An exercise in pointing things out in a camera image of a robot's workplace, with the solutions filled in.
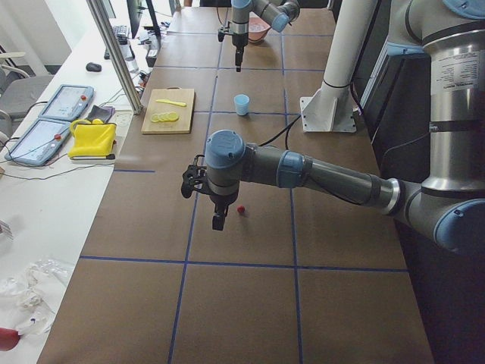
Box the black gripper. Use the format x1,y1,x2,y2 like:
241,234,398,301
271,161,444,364
230,22,249,72
209,186,239,231

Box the bamboo cutting board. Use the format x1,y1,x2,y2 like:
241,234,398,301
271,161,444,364
141,88,195,135

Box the light blue plastic cup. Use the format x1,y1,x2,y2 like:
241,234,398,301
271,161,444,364
233,94,250,116

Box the grey office chair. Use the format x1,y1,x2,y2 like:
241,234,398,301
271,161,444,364
1,52,54,137

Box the clear water bottle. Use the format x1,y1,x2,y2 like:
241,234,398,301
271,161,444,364
117,33,139,73

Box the lemon slice farthest from logo end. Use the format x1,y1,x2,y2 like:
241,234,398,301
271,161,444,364
168,111,179,121

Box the teach pendant tablet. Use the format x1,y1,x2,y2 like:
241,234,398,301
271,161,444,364
39,84,95,121
5,118,70,167

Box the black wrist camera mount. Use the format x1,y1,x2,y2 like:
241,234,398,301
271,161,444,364
181,154,211,199

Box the red object on bench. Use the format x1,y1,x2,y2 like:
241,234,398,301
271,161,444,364
0,328,20,351

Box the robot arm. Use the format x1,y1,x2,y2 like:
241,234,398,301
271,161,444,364
226,0,300,73
200,1,484,256

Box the black computer mouse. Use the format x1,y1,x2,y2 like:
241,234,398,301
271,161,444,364
86,62,102,72

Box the white camera post base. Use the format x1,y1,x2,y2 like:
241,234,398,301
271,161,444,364
300,0,378,133

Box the aluminium frame post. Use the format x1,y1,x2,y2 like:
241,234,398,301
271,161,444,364
86,0,143,115

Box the pink bowl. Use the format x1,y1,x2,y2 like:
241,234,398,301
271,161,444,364
249,17,271,43

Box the yellow plastic knife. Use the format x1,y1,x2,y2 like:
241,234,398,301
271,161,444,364
155,99,187,107

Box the far teach pendant tablet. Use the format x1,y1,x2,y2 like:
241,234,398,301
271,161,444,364
39,84,95,121

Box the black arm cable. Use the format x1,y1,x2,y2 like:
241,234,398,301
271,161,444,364
257,113,429,206

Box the near teach pendant tablet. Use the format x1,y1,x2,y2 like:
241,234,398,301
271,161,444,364
5,118,70,167

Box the crumpled plastic bags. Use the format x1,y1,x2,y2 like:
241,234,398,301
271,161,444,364
1,257,75,335

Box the yellow cloth bag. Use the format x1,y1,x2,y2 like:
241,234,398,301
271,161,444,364
67,118,117,160

